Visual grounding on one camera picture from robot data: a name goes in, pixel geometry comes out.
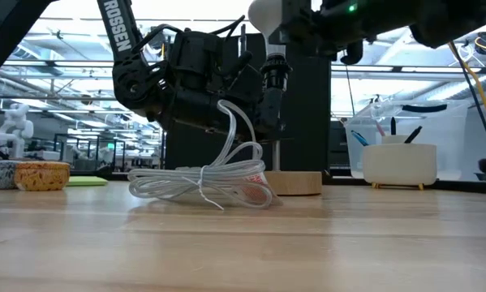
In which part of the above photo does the clear plastic storage bin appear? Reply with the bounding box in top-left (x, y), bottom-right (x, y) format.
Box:
top-left (342, 98), bottom-right (471, 183)

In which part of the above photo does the blue pen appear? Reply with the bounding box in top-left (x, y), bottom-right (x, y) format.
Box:
top-left (350, 129), bottom-right (371, 148)

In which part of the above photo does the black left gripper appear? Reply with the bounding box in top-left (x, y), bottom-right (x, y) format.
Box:
top-left (160, 30), bottom-right (287, 143)

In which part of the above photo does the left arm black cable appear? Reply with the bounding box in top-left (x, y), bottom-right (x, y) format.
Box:
top-left (131, 15), bottom-right (247, 56)

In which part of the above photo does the black workstation frame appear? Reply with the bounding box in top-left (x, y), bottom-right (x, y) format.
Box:
top-left (52, 132), bottom-right (166, 174)

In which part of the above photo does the pink pencil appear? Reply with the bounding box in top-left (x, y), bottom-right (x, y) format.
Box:
top-left (372, 118), bottom-right (387, 138)

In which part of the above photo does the white round pen holder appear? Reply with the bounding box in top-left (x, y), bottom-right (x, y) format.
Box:
top-left (361, 134), bottom-right (439, 191)

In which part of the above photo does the black partition panel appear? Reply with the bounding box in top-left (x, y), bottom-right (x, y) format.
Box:
top-left (163, 32), bottom-right (243, 171)
top-left (242, 31), bottom-right (333, 174)

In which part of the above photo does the green sticky note pad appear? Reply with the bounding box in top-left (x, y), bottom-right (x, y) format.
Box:
top-left (65, 174), bottom-right (110, 188)

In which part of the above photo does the clear lamp cord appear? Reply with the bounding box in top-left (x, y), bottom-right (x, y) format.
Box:
top-left (127, 98), bottom-right (277, 212)

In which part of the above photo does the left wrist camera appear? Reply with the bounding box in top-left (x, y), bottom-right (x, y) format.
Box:
top-left (176, 30), bottom-right (224, 88)

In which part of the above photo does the white globe lightbulb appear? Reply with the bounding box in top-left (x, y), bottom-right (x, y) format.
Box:
top-left (247, 0), bottom-right (287, 58)

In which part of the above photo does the slim black pen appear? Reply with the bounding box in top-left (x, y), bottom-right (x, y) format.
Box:
top-left (403, 125), bottom-right (424, 145)

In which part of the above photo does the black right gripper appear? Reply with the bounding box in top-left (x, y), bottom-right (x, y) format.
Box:
top-left (268, 0), bottom-right (414, 67)

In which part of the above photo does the white humanoid robot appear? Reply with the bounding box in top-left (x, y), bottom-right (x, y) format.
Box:
top-left (0, 102), bottom-right (36, 160)

